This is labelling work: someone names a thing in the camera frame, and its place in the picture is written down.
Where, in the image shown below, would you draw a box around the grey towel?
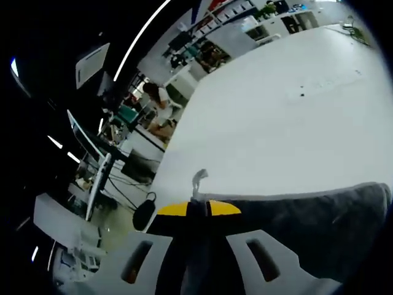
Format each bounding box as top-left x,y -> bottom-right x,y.
184,168 -> 393,295

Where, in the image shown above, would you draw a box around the black computer mouse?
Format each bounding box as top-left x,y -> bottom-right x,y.
132,192 -> 158,232

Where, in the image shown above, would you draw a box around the white cabinet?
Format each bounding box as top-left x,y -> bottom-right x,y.
167,65 -> 198,103

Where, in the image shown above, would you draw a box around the ceiling air conditioner unit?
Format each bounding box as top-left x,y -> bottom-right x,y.
75,42 -> 111,90

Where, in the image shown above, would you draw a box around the black monitor on stand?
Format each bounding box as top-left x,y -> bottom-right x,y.
168,30 -> 193,52

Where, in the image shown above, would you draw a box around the long ceiling light strip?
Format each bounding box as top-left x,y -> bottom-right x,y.
112,0 -> 171,82

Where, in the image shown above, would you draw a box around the white office chair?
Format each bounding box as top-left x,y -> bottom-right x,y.
211,15 -> 282,60

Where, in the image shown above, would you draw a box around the shelf with white boxes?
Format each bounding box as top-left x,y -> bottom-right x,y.
184,0 -> 256,35

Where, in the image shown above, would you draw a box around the small green desk plants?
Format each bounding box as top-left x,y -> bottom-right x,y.
257,1 -> 278,18

